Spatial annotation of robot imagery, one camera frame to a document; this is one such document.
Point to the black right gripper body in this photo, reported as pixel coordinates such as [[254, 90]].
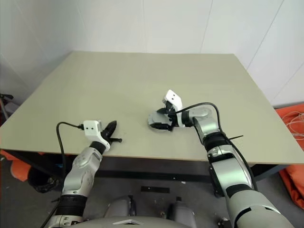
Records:
[[172, 117]]

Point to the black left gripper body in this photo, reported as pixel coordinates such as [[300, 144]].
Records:
[[107, 136]]

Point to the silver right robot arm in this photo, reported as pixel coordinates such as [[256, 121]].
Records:
[[237, 173]]

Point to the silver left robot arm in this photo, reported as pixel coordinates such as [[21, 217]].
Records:
[[78, 171]]

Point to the black flat floor plate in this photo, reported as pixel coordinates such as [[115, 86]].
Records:
[[155, 190]]

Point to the black zip tie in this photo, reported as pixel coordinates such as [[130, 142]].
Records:
[[237, 137], [56, 201]]

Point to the grey rounded left leg cover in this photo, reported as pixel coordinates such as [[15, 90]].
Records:
[[121, 206]]

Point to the grey rounded leg cover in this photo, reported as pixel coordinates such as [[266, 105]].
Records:
[[183, 211], [121, 206]]

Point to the black plastic bag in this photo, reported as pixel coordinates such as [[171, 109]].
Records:
[[44, 180]]

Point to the grey rounded right leg cover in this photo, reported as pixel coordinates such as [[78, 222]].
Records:
[[183, 211]]

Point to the grey robot torso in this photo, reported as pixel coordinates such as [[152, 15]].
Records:
[[137, 222]]

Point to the small orange fabric bundle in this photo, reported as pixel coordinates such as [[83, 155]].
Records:
[[16, 168]]

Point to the black tripod stand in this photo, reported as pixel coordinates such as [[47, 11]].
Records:
[[6, 96]]

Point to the large orange fabric sheet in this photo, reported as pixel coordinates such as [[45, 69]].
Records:
[[294, 180]]

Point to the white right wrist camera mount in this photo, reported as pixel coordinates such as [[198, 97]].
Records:
[[174, 97]]

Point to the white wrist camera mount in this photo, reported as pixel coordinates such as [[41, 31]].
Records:
[[174, 97], [91, 128]]

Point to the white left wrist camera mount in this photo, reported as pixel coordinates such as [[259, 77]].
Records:
[[91, 128]]

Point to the dark grey table frame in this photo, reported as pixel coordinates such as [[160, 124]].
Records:
[[154, 172]]

